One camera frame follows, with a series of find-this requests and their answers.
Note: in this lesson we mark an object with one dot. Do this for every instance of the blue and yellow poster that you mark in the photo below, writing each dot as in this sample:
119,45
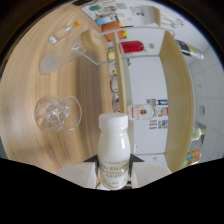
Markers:
162,102

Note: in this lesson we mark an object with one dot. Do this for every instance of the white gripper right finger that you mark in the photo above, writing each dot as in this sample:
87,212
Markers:
148,171

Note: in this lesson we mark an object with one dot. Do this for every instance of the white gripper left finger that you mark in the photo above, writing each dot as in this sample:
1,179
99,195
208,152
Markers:
81,171

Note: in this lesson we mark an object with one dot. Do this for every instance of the clear bottle with orange cap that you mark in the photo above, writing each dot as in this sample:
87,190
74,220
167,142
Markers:
63,32

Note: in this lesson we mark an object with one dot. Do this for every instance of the colourful poster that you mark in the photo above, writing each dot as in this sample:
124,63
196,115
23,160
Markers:
162,124

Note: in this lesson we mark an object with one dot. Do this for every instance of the green cup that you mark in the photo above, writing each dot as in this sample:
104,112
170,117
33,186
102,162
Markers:
95,7

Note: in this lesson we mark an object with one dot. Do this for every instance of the white milk bottle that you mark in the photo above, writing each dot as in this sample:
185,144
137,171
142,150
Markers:
113,146

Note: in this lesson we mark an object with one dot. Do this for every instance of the clear glass with ice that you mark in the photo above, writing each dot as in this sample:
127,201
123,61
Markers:
56,114

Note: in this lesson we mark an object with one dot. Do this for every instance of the white two-tier wooden shelf rack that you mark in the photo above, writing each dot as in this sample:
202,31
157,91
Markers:
180,100

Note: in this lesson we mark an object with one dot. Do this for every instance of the yellow snack bag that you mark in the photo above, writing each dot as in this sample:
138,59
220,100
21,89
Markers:
192,157

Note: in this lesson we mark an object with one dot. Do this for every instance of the glass jar with wooden lid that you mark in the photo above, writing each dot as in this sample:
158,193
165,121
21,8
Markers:
63,55

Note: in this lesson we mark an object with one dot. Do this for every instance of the black and yellow can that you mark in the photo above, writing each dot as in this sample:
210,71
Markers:
188,49

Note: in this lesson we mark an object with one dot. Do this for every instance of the red poster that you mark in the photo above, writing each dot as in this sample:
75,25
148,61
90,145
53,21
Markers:
162,112

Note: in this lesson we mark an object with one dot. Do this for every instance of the light blue bottle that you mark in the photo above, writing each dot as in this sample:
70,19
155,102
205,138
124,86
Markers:
101,20

